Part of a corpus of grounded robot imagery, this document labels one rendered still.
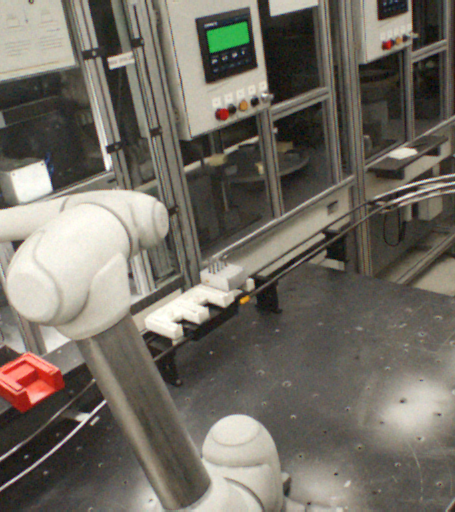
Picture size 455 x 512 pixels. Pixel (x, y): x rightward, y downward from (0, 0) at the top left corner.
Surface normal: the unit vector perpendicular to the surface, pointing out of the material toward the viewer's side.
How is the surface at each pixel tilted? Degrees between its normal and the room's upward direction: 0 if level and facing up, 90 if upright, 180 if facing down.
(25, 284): 85
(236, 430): 7
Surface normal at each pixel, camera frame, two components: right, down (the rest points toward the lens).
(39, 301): -0.36, 0.34
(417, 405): -0.16, -0.90
